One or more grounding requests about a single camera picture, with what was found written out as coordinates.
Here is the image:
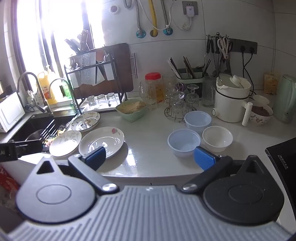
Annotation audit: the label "floral bowl with brown filling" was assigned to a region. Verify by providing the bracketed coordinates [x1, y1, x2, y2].
[250, 105, 274, 126]

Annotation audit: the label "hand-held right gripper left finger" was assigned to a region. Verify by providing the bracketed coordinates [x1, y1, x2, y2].
[35, 146, 119, 195]

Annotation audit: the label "hanging utensils hook rack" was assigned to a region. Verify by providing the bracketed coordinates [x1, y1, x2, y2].
[205, 33, 233, 78]

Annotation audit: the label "yellow box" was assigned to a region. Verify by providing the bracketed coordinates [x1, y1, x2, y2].
[264, 72, 281, 95]

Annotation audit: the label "chrome curved faucet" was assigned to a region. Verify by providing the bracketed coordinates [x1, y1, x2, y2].
[48, 78, 77, 112]

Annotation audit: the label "black power cable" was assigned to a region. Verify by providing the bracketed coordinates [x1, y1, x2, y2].
[240, 47, 257, 93]

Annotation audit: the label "round wire cup rack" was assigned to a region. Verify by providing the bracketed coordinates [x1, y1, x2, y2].
[164, 105, 200, 122]

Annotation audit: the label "black metal dish rack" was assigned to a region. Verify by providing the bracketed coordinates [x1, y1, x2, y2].
[64, 44, 130, 114]

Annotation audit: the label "red-lid plastic jar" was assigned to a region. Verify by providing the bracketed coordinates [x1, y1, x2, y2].
[145, 72, 164, 105]

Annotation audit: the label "white chopsticks bundle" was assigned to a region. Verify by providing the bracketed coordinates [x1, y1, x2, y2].
[167, 57, 182, 78]

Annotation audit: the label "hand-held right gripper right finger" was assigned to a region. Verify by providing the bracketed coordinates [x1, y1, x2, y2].
[180, 146, 263, 194]

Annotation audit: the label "chrome pull-down faucet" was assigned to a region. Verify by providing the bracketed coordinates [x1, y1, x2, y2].
[17, 71, 54, 117]

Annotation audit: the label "white plate with leaf pattern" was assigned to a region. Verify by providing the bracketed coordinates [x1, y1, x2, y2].
[49, 130, 82, 157]

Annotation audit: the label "orange detergent bottle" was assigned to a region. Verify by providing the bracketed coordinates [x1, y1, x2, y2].
[37, 65, 59, 105]

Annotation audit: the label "brown chopsticks bundle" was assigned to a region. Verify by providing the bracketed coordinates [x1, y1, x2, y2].
[183, 56, 197, 79]

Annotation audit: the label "cluster of clear glass cups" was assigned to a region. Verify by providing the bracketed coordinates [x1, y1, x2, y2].
[165, 82, 200, 116]

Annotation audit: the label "braided metal hose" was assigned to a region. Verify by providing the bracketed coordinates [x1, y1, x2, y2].
[161, 0, 173, 36]
[124, 0, 147, 38]

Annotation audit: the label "dried noodles bundle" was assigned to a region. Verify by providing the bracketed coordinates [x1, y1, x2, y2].
[119, 100, 146, 114]

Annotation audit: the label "green chopstick holder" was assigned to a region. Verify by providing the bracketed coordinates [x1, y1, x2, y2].
[174, 67, 204, 81]

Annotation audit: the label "white box appliance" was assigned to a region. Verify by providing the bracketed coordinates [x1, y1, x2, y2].
[0, 92, 26, 133]

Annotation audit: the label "green plastic basket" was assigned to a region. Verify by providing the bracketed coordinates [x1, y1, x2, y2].
[116, 98, 148, 122]

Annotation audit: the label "translucent patterned sheet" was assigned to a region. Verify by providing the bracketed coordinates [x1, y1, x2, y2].
[77, 51, 97, 87]

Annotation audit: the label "black wall power strip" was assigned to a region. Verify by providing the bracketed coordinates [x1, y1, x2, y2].
[228, 38, 258, 55]

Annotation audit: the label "white ceramic bowl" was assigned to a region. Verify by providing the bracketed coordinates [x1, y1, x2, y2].
[202, 126, 233, 153]

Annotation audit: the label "red printed cloth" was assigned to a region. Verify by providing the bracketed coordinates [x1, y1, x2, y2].
[0, 164, 21, 194]

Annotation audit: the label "white electric cooking pot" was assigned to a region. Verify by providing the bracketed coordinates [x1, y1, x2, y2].
[211, 73, 255, 127]

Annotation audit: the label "metal bar handle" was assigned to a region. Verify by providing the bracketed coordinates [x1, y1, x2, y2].
[132, 53, 139, 79]

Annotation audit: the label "dark wooden cutting board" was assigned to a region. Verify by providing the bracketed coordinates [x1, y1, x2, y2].
[76, 43, 134, 98]

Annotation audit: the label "large plate with red flower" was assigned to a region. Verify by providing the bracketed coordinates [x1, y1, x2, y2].
[79, 126, 125, 160]

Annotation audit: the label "deep floral plate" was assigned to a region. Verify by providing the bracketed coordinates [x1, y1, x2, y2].
[70, 111, 101, 132]

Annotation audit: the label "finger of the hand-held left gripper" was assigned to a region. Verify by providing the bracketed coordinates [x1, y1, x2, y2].
[14, 139, 44, 155]

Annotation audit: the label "tall clear glass jug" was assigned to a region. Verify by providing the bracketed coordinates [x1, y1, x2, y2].
[202, 76, 218, 107]

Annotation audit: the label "clear glass mug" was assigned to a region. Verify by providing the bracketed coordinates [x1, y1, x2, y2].
[139, 81, 158, 111]

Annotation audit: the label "black induction cooktop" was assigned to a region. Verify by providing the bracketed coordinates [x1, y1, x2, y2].
[265, 138, 296, 186]

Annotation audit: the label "yellow gas hose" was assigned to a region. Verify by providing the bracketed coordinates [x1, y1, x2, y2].
[148, 0, 160, 38]

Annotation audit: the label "white-handled scissors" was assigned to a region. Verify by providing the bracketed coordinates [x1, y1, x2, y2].
[217, 37, 232, 60]

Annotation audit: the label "pale blue plastic bowl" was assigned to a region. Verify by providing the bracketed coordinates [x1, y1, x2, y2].
[184, 111, 212, 135]
[168, 129, 201, 158]

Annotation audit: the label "black kitchen sink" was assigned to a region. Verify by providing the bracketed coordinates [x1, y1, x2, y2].
[9, 112, 78, 154]

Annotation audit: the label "green bottle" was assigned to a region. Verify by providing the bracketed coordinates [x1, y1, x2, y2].
[59, 81, 73, 100]

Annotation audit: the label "white wall plug adapter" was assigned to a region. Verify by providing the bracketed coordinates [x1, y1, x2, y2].
[182, 1, 199, 17]

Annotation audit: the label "pale green electric kettle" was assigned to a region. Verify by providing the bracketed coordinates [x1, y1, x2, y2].
[274, 74, 296, 124]

